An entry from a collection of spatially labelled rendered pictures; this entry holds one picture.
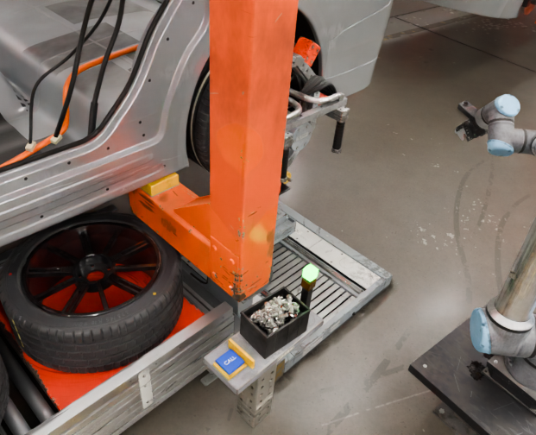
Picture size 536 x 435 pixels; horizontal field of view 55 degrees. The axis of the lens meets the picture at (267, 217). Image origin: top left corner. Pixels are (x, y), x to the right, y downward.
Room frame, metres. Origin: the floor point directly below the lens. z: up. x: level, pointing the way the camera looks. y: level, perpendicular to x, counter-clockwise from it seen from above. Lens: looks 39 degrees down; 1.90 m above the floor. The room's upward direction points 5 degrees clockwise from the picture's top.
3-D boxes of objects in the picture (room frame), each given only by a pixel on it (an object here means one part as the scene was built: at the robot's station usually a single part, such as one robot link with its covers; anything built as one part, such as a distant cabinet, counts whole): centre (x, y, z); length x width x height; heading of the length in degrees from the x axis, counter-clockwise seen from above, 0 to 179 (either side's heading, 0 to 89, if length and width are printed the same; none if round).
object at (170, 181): (1.66, 0.46, 0.71); 0.14 x 0.14 x 0.05; 48
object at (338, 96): (1.94, -0.14, 1.03); 0.19 x 0.18 x 0.11; 48
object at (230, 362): (1.00, 0.08, 0.47); 0.07 x 0.07 x 0.02; 48
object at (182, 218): (1.55, 0.33, 0.69); 0.52 x 0.17 x 0.35; 48
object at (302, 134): (1.90, -0.03, 0.85); 0.21 x 0.14 x 0.14; 48
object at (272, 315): (1.15, -0.06, 0.51); 0.20 x 0.14 x 0.13; 134
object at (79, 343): (1.35, 0.64, 0.39); 0.66 x 0.66 x 0.24
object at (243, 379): (1.12, -0.03, 0.44); 0.43 x 0.17 x 0.03; 138
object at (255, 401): (1.10, -0.01, 0.21); 0.10 x 0.10 x 0.42; 48
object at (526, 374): (1.15, -1.00, 0.42); 0.19 x 0.19 x 0.10
